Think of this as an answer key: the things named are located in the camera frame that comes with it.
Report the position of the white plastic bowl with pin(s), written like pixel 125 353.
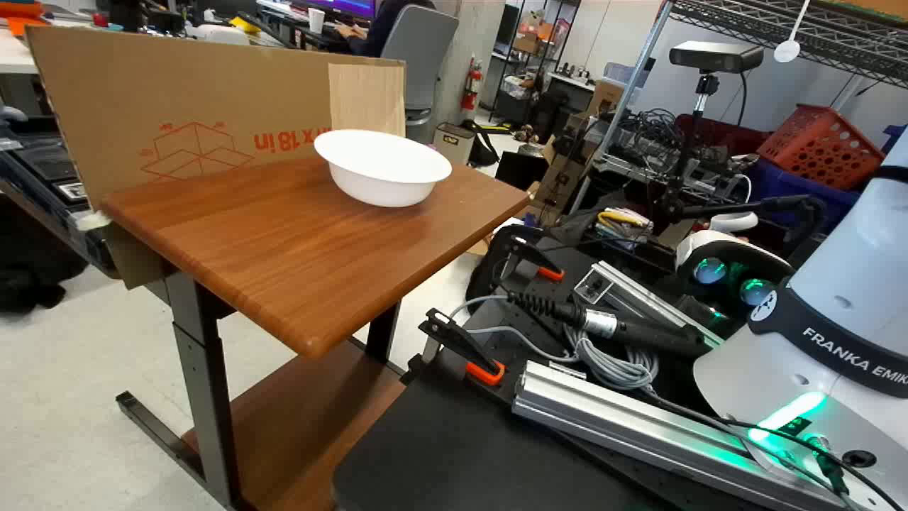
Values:
pixel 379 171

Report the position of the black clamp orange trigger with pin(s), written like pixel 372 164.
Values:
pixel 529 259
pixel 464 354

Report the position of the stacked cardboard boxes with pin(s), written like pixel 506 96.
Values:
pixel 556 171

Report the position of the black camera stand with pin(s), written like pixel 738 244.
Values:
pixel 703 122

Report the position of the black perforated base board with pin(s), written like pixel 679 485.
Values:
pixel 444 454

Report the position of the grey office chair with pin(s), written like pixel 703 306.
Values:
pixel 415 45

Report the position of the aluminium extrusion rail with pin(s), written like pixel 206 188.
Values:
pixel 614 414

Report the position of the black camera on stand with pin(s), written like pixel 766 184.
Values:
pixel 713 55

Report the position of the red fire extinguisher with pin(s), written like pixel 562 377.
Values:
pixel 469 85

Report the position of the blue plastic bin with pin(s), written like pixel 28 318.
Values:
pixel 796 184

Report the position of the white round hanging object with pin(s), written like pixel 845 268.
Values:
pixel 786 48

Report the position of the white device teal lights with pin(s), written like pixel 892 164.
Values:
pixel 728 255

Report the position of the wooden table lower shelf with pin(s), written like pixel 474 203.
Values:
pixel 313 425

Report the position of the yellow flat object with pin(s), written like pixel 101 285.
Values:
pixel 625 217

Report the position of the seated person dark clothes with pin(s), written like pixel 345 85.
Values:
pixel 379 22

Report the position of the red plastic basket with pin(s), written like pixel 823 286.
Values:
pixel 817 146

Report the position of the brown cardboard sheet orange print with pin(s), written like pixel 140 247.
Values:
pixel 142 93

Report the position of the black desk with equipment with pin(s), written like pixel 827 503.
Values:
pixel 37 207

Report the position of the silver metal bracket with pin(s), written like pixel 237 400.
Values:
pixel 625 292

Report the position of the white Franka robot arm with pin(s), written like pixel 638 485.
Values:
pixel 851 285

